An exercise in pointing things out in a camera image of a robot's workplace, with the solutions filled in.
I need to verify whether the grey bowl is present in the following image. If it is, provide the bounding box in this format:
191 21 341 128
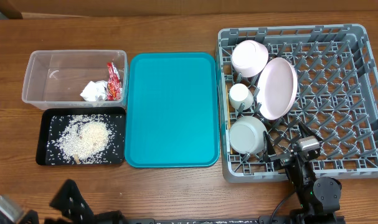
229 116 267 154

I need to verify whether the wooden chopstick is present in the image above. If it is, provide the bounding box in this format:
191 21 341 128
225 85 231 130

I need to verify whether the red snack wrapper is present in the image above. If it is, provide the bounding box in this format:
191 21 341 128
107 62 122 101

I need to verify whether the white tissue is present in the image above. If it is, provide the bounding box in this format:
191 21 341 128
80 80 107 101

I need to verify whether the clear plastic bin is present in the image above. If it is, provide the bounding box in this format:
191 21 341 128
22 50 129 110

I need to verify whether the grey dishwasher rack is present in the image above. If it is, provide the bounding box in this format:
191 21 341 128
216 24 378 183

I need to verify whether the black tray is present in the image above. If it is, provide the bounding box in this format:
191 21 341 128
36 107 126 166

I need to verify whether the white rice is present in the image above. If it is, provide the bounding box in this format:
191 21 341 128
45 114 125 166

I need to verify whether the teal plastic tray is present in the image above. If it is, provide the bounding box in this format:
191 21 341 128
125 52 220 168

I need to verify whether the white cup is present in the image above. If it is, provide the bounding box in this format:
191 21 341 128
229 83 253 110

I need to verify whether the small pink plate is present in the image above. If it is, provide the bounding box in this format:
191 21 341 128
232 40 268 78

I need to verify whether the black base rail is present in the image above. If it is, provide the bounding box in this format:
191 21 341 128
127 215 346 224

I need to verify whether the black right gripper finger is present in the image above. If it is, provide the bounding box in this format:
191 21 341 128
298 121 323 145
262 131 276 162

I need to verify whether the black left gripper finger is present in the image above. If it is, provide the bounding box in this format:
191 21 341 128
49 179 95 224
19 210 39 224

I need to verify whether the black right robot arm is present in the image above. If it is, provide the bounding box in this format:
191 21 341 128
262 122 345 223

